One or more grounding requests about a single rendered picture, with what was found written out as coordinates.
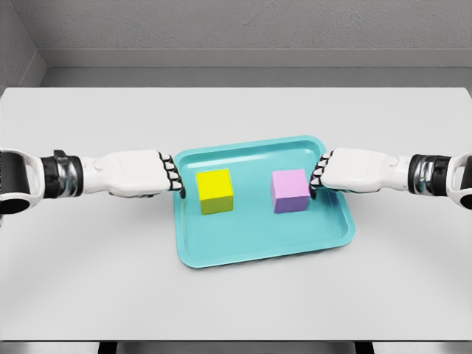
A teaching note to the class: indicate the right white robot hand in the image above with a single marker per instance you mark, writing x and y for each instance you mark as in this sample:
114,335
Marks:
350,171

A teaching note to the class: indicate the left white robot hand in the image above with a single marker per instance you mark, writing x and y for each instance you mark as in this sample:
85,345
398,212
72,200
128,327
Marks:
138,173

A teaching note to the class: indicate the pink cube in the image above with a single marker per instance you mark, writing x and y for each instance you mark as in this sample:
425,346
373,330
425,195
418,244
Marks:
289,190

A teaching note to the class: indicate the yellow cube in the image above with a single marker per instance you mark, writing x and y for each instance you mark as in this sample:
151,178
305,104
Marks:
214,190

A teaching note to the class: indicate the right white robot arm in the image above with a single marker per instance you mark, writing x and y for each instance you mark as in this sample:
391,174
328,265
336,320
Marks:
431,177

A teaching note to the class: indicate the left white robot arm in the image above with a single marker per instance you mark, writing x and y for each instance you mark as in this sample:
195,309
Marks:
55,178

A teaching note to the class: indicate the teal plastic tray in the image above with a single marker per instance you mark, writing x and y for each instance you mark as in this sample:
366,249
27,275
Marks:
265,228

